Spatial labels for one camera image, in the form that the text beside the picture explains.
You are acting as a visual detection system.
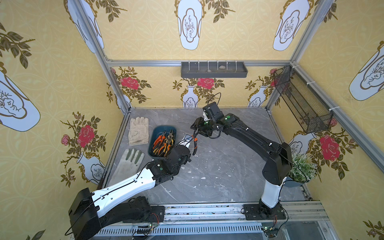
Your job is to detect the teal plastic storage box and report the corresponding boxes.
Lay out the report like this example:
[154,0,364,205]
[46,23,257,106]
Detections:
[148,125,177,158]

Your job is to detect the orange black long-nose pliers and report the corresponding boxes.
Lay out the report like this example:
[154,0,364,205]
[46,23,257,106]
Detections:
[179,133,198,156]

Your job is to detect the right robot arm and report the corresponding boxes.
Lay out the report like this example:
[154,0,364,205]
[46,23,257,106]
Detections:
[191,114,293,210]

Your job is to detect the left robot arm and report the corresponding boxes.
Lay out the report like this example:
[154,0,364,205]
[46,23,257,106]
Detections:
[66,145,191,240]

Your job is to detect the beige work glove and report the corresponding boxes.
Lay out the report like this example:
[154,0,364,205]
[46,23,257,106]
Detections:
[128,117,149,146]

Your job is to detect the white green work glove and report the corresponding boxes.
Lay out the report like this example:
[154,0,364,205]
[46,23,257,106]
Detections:
[108,148,145,187]

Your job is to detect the potted green plant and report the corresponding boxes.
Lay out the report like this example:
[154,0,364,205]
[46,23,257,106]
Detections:
[284,153,317,188]

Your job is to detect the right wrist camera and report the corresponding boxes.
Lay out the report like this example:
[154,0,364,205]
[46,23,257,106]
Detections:
[203,102,224,122]

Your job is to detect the grey wall shelf tray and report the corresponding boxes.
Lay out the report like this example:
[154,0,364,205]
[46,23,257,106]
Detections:
[181,61,249,79]

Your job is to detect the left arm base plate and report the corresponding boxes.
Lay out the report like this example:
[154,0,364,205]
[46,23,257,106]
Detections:
[123,206,165,224]

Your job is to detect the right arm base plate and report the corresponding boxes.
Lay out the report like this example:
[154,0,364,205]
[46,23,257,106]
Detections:
[243,202,287,221]

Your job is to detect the black wire mesh basket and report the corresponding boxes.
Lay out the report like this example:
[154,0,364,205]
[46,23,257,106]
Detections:
[273,66,333,134]

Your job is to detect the aluminium front rail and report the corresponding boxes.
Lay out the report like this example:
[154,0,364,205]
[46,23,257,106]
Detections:
[89,201,338,240]

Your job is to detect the aluminium corner frame post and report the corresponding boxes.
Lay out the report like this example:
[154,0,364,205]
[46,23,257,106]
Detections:
[290,0,335,68]

